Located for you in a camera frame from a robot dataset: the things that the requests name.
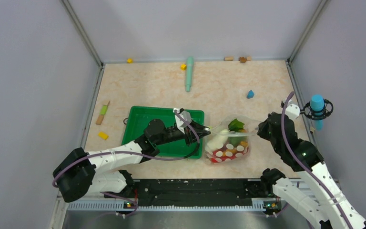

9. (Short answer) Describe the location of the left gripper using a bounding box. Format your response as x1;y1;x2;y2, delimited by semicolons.
155;119;211;146

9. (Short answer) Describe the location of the clear dotted zip bag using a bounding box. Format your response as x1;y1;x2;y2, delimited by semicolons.
204;114;261;164

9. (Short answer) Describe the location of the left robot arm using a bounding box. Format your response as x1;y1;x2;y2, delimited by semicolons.
52;119;211;203

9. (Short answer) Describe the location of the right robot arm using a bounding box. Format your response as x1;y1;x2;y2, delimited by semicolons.
257;112;366;229

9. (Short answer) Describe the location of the blue plastic piece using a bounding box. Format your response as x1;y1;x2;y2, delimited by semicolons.
246;90;254;99

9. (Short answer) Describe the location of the blue microphone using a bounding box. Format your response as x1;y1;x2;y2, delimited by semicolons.
310;94;325;131

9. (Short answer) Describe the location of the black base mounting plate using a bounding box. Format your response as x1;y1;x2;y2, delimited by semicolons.
118;178;279;207

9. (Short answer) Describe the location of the green plastic tray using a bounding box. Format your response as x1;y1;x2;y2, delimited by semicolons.
122;106;196;157

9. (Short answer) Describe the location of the yellow cube near pen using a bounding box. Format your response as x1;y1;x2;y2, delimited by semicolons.
180;64;187;70

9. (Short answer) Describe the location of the mint green marker pen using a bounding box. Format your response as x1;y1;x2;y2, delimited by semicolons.
185;56;194;92

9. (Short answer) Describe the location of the yellow lego brick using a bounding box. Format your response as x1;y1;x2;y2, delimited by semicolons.
98;132;109;140

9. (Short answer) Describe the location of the wooden green block stick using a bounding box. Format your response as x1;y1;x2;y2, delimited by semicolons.
95;100;110;125

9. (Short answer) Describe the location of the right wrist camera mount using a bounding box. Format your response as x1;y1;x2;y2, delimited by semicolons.
285;100;301;121

